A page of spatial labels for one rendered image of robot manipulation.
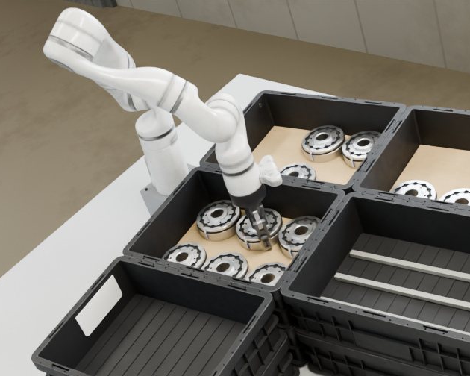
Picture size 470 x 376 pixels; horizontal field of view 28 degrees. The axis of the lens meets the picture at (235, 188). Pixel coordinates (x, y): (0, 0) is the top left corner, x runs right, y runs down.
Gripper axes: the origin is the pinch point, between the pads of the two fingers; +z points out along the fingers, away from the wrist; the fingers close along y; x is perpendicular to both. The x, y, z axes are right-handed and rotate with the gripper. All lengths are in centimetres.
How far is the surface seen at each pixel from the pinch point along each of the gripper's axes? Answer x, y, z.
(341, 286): 10.9, 20.5, 2.5
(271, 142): 9.9, -34.8, 2.2
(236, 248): -6.6, -1.6, 2.2
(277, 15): 42, -235, 73
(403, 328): 16.7, 45.1, -6.8
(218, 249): -10.4, -3.3, 2.2
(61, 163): -72, -197, 85
